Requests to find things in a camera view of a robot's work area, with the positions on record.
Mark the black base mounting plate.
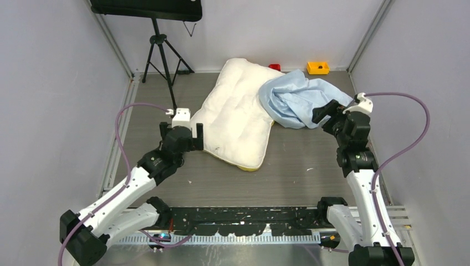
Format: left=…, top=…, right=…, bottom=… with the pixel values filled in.
left=146, top=207, right=334, bottom=237

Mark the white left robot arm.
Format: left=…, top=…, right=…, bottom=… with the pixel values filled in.
left=59, top=122, right=204, bottom=265

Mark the small red block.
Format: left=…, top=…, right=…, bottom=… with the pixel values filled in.
left=268, top=64, right=281, bottom=71

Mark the black tripod stand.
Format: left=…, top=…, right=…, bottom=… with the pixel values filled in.
left=141, top=18, right=195, bottom=109

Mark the light blue pillowcase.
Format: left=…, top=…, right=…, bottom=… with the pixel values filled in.
left=258, top=70, right=353, bottom=129

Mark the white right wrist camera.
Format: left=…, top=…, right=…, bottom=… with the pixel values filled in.
left=343, top=93, right=373, bottom=115

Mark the black panel on tripod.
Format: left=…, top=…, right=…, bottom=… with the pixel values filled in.
left=90, top=0, right=202, bottom=22

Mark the white pillow with yellow trim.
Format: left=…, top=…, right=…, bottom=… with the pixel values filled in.
left=191, top=58, right=283, bottom=171

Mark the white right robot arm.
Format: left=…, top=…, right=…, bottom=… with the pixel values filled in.
left=312, top=100, right=415, bottom=265

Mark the aluminium rail at front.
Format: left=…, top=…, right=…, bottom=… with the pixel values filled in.
left=78, top=205, right=409, bottom=246

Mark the yellow open box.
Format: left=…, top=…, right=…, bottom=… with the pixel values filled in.
left=306, top=62, right=330, bottom=75

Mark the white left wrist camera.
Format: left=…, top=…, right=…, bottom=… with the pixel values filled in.
left=165, top=108, right=191, bottom=130

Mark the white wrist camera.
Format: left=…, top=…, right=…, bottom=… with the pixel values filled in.
left=165, top=108, right=191, bottom=130
left=343, top=93, right=373, bottom=115

